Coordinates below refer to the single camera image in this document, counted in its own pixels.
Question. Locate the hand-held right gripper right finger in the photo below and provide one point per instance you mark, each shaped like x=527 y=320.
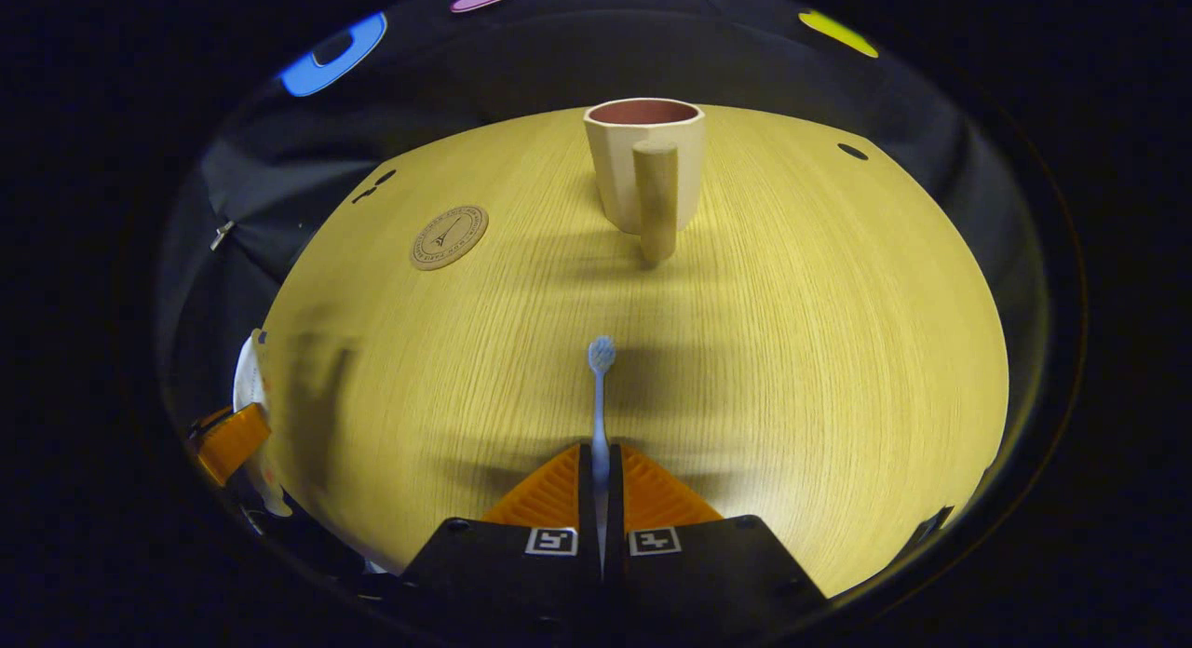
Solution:
x=616 y=499

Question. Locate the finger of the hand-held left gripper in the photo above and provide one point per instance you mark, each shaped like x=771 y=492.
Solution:
x=233 y=443

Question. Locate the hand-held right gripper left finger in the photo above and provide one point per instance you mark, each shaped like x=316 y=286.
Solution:
x=587 y=499

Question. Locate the white toothpaste tube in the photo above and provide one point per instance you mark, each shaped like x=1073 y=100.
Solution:
x=247 y=378

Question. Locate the light blue toothbrush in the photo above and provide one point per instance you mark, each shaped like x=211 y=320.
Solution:
x=601 y=415

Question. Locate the round cork coaster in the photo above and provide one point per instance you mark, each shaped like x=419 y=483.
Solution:
x=450 y=237

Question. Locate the silver metal clip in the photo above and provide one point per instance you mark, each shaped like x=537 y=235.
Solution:
x=222 y=234

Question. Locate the black backdrop cloth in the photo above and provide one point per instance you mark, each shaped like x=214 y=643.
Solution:
x=521 y=61

